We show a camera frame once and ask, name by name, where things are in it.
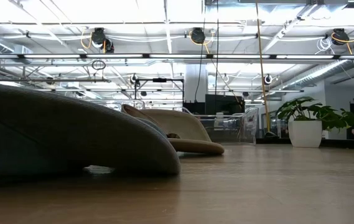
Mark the beige brimmed hat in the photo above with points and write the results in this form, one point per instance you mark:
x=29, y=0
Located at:
x=179, y=124

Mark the grey brimmed hat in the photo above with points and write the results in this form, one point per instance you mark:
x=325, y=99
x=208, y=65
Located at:
x=55, y=133

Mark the grey horizontal ceiling pipe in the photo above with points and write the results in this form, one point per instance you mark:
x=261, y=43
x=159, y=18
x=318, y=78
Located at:
x=55, y=80

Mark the white plant pot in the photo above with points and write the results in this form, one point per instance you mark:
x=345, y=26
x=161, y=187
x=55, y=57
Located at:
x=305, y=133

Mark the green leafy plant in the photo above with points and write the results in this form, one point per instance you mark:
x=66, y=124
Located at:
x=316, y=112

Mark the black metal station frame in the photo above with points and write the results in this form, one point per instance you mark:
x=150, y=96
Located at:
x=159, y=80

